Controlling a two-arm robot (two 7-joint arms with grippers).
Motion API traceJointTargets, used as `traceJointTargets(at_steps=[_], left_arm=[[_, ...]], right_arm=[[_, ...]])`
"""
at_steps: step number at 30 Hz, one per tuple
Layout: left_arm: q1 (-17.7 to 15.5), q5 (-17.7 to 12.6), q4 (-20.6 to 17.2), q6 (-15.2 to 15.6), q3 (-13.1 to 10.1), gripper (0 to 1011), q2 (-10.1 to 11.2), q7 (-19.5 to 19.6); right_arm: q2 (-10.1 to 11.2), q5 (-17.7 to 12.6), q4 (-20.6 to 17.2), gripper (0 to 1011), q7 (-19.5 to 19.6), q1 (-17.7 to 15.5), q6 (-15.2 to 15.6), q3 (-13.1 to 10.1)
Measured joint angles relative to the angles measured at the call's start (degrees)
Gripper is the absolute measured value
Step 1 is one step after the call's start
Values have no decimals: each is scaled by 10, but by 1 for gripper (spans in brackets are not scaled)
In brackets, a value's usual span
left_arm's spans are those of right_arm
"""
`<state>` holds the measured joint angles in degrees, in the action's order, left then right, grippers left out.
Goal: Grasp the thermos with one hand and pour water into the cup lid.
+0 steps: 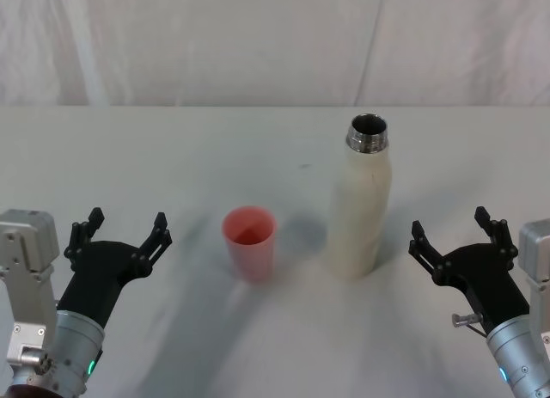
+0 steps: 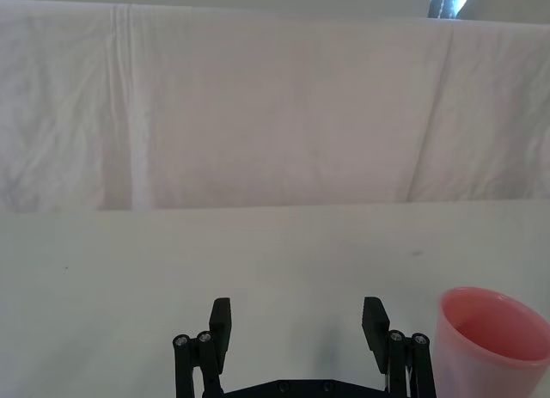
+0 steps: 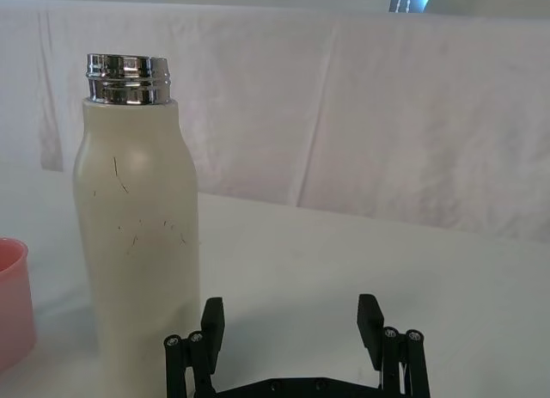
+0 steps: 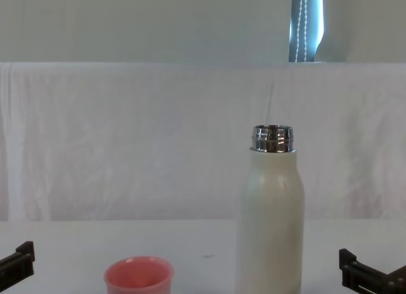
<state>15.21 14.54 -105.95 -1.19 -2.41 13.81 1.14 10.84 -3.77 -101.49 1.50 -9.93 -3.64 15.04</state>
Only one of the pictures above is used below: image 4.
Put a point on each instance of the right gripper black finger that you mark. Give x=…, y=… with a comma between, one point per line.
x=350, y=271

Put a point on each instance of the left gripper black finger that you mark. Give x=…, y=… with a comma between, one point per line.
x=22, y=262

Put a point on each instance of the cream vacuum bottle steel neck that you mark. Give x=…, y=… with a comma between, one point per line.
x=269, y=217

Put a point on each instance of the pink plastic cup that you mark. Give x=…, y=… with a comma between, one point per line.
x=139, y=283

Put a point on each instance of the white table cloth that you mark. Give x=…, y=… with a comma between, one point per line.
x=196, y=275

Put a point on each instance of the white draped backdrop cloth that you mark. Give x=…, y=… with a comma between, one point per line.
x=127, y=141

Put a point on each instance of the pale background curtain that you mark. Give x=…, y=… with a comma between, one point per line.
x=127, y=24

